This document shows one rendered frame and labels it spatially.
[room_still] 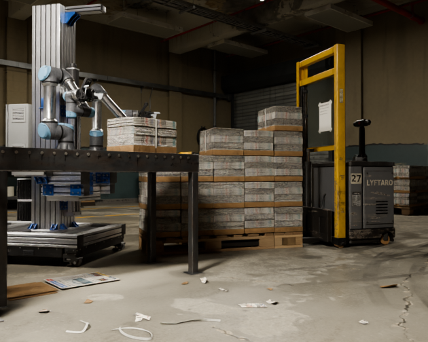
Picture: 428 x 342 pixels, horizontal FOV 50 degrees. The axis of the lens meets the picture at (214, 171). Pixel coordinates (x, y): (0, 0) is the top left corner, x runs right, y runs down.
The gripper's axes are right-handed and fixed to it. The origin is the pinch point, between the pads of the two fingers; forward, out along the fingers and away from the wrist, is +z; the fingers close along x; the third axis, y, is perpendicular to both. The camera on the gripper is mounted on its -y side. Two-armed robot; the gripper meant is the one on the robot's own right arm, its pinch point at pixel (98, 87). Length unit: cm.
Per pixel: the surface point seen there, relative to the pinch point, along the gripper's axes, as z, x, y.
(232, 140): 12, -137, 9
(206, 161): -1, -120, 30
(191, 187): 46, -50, 60
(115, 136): 10.2, -10.7, 30.7
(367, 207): 94, -244, 55
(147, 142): 29.6, -21.5, 33.6
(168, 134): 31, -39, 25
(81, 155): 33, 30, 52
